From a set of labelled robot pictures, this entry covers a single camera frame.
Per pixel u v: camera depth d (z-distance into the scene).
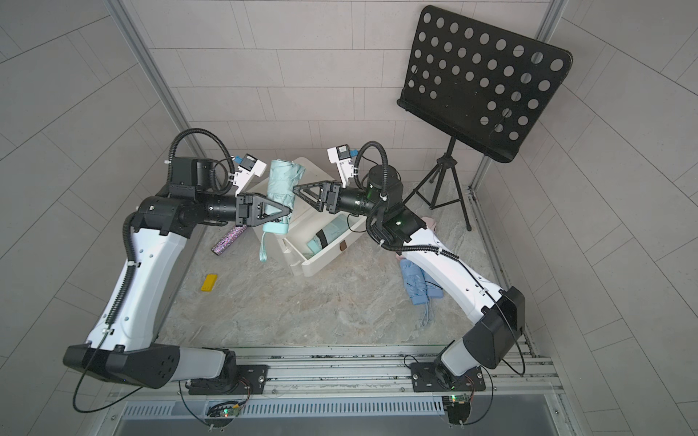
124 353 0.36
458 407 0.69
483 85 0.65
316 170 0.78
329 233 0.79
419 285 0.85
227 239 0.96
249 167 0.53
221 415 0.66
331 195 0.53
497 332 0.39
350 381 0.72
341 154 0.55
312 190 0.61
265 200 0.54
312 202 0.54
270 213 0.55
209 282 0.89
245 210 0.51
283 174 0.55
